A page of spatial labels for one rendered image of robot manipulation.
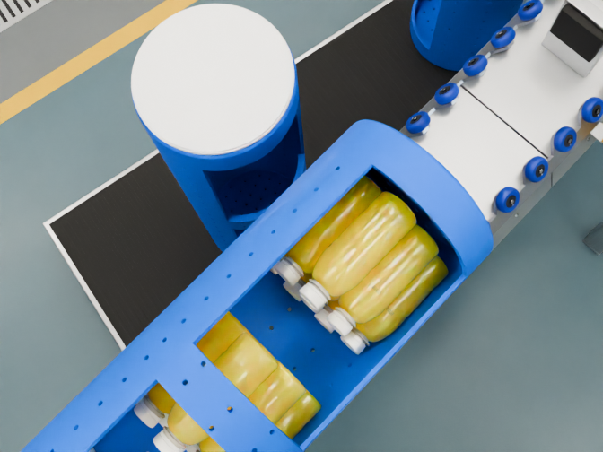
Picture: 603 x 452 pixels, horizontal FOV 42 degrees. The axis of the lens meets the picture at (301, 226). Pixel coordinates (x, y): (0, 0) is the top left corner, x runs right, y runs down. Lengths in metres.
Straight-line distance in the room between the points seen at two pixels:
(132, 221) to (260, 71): 0.99
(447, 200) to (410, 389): 1.24
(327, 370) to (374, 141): 0.38
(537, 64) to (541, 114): 0.10
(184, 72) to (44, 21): 1.42
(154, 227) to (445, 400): 0.94
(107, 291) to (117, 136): 0.53
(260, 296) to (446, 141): 0.43
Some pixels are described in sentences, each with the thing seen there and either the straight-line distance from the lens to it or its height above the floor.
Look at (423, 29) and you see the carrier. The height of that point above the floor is 0.16.
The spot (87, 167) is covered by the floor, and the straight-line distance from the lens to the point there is 2.48.
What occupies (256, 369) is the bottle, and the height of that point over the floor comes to 1.17.
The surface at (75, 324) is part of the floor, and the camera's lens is 2.37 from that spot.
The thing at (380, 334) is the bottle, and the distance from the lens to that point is 1.19.
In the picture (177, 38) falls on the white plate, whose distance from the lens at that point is 1.39.
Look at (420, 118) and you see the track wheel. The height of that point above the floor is 0.98.
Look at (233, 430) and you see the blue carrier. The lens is 1.02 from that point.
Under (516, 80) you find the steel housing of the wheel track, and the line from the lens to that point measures 1.49.
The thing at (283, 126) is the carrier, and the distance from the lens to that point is 1.33.
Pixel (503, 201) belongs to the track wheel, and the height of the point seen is 0.98.
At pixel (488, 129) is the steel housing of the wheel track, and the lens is 1.44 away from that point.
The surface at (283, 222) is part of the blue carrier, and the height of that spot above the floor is 1.20.
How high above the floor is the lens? 2.24
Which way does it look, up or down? 75 degrees down
